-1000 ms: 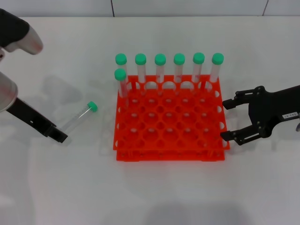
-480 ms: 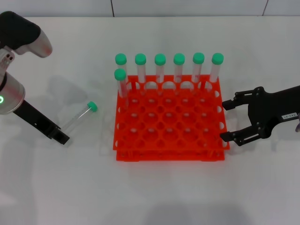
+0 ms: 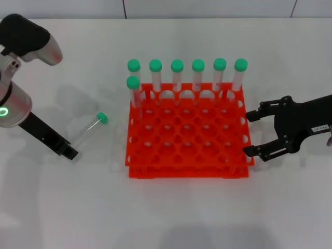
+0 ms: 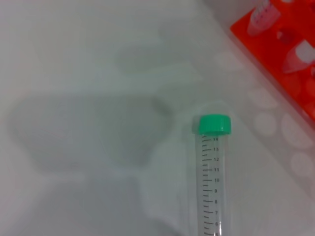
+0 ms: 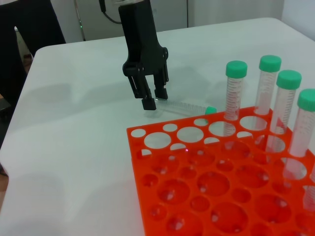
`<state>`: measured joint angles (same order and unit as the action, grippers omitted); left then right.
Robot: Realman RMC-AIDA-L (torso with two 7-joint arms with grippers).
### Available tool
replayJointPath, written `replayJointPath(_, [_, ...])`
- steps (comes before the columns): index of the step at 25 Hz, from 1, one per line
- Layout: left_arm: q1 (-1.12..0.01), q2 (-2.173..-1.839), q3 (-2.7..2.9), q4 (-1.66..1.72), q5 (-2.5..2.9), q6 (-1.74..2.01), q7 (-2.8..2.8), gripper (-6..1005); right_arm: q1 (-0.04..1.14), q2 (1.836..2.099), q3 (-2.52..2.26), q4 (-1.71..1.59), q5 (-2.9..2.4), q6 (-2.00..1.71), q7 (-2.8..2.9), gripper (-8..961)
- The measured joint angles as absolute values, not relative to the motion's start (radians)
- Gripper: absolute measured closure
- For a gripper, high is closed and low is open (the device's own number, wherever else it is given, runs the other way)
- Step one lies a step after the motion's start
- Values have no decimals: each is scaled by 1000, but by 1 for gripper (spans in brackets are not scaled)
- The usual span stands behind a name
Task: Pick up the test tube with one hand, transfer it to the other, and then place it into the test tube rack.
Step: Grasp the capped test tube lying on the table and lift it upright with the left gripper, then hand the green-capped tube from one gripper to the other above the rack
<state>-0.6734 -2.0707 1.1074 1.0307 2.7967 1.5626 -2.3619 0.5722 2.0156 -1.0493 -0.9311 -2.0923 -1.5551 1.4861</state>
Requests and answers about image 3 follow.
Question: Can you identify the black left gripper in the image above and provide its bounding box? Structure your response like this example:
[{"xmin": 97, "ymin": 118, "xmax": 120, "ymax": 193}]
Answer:
[{"xmin": 18, "ymin": 112, "xmax": 79, "ymax": 160}]

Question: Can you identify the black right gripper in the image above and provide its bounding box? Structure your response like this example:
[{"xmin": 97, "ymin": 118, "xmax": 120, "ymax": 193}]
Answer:
[{"xmin": 242, "ymin": 94, "xmax": 332, "ymax": 163}]

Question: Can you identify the green-capped clear test tube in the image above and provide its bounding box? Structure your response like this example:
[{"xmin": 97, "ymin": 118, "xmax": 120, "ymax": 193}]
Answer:
[
  {"xmin": 126, "ymin": 75, "xmax": 144, "ymax": 120},
  {"xmin": 127, "ymin": 59, "xmax": 143, "ymax": 97},
  {"xmin": 227, "ymin": 58, "xmax": 248, "ymax": 104},
  {"xmin": 191, "ymin": 59, "xmax": 205, "ymax": 104},
  {"xmin": 171, "ymin": 59, "xmax": 185, "ymax": 104},
  {"xmin": 67, "ymin": 111, "xmax": 109, "ymax": 148},
  {"xmin": 149, "ymin": 59, "xmax": 163, "ymax": 104},
  {"xmin": 212, "ymin": 58, "xmax": 227, "ymax": 104}
]

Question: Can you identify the orange test tube rack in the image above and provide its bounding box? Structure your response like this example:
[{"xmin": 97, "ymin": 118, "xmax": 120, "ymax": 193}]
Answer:
[{"xmin": 124, "ymin": 82, "xmax": 255, "ymax": 179}]

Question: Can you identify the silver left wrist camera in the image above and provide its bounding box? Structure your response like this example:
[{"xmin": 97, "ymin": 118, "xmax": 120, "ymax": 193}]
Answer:
[{"xmin": 0, "ymin": 51, "xmax": 21, "ymax": 85}]

